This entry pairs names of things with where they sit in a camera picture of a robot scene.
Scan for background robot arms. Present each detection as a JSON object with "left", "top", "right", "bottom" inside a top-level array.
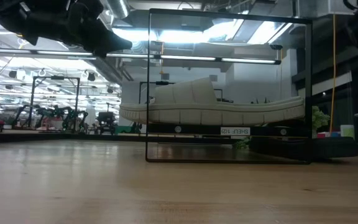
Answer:
[{"left": 14, "top": 104, "right": 90, "bottom": 133}]

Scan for light green box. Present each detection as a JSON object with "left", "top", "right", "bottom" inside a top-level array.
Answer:
[{"left": 340, "top": 124, "right": 356, "bottom": 139}]

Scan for round green artificial plant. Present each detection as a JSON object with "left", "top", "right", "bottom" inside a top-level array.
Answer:
[{"left": 311, "top": 105, "right": 331, "bottom": 131}]

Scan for wooden shelf with black frame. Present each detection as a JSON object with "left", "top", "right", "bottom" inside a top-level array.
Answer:
[{"left": 139, "top": 8, "right": 313, "bottom": 164}]

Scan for long ceiling light bar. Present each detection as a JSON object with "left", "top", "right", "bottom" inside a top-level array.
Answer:
[{"left": 0, "top": 48, "right": 282, "bottom": 65}]

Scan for dark background machine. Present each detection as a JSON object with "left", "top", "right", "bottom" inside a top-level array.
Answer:
[{"left": 96, "top": 111, "right": 117, "bottom": 135}]

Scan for small leafy artificial plant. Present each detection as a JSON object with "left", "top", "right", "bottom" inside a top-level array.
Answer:
[{"left": 233, "top": 136, "right": 251, "bottom": 149}]

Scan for yellow cable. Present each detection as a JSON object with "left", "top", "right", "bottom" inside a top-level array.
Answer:
[{"left": 328, "top": 14, "right": 337, "bottom": 134}]

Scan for black background rig frame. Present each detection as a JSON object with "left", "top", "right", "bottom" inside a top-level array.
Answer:
[{"left": 29, "top": 75, "right": 81, "bottom": 133}]

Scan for black metal table frame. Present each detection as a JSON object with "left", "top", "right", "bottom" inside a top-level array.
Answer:
[{"left": 0, "top": 129, "right": 251, "bottom": 145}]

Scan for grey slide sandal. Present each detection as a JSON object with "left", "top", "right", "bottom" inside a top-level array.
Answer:
[{"left": 119, "top": 77, "right": 306, "bottom": 126}]

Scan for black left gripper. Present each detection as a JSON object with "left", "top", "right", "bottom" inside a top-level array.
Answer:
[{"left": 0, "top": 0, "right": 133, "bottom": 58}]

